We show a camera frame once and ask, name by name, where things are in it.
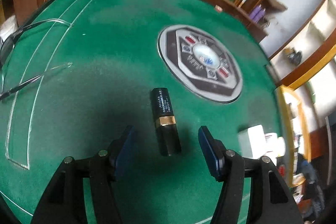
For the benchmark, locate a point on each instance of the round table control panel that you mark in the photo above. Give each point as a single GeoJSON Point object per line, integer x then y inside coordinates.
{"type": "Point", "coordinates": [201, 62]}

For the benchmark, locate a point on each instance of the white tray with yellow rim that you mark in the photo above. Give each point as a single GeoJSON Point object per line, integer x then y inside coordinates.
{"type": "Point", "coordinates": [292, 117]}

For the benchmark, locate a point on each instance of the black tape roll red core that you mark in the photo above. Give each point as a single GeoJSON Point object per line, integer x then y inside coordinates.
{"type": "Point", "coordinates": [282, 170]}

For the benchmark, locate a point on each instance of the black lipstick gold band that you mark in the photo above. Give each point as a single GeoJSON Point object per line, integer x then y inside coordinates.
{"type": "Point", "coordinates": [164, 121]}

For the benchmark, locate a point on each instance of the purple spray can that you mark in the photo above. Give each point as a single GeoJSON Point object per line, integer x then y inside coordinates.
{"type": "Point", "coordinates": [259, 15]}
{"type": "Point", "coordinates": [254, 12]}

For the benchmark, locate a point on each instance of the purple spray can right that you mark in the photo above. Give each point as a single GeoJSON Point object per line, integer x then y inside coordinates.
{"type": "Point", "coordinates": [259, 15]}

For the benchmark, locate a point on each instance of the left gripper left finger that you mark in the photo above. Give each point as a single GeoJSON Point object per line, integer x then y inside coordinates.
{"type": "Point", "coordinates": [81, 190]}

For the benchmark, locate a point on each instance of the purple spray can left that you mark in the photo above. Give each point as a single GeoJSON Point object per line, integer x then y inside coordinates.
{"type": "Point", "coordinates": [254, 12]}

